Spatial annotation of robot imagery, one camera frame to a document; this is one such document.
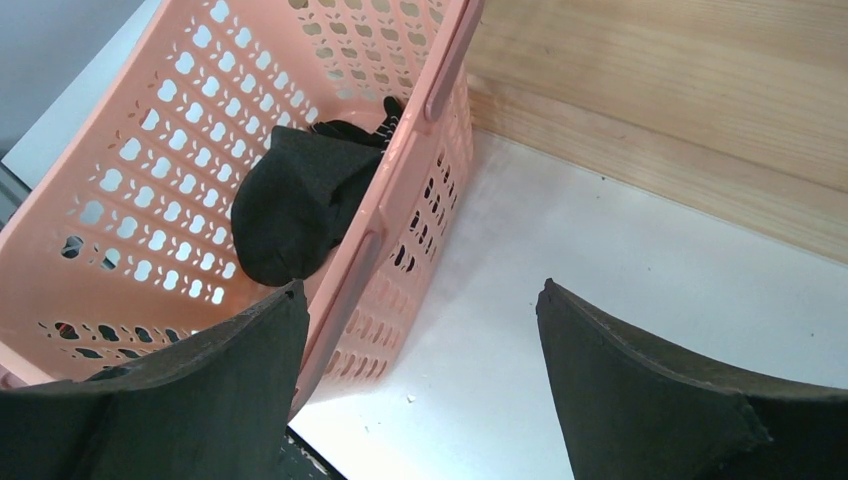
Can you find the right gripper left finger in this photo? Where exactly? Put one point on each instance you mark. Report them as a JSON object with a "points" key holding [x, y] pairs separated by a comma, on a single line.
{"points": [[212, 406]]}

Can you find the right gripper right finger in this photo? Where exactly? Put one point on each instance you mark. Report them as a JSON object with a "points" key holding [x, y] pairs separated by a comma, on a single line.
{"points": [[632, 405]]}

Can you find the plain black sock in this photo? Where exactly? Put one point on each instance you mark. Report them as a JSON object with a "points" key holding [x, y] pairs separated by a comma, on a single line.
{"points": [[297, 203]]}

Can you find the black white striped sock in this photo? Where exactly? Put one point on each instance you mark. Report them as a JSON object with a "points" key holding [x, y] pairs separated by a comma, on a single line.
{"points": [[364, 129]]}

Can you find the pink plastic basket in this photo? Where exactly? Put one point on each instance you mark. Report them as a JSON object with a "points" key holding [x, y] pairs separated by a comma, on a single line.
{"points": [[124, 247]]}

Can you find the wooden hanging rack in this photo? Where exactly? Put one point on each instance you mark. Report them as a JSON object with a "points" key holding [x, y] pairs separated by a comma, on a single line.
{"points": [[734, 108]]}

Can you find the black mounting rail base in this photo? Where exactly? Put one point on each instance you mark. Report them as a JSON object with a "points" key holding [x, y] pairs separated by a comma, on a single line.
{"points": [[298, 460]]}

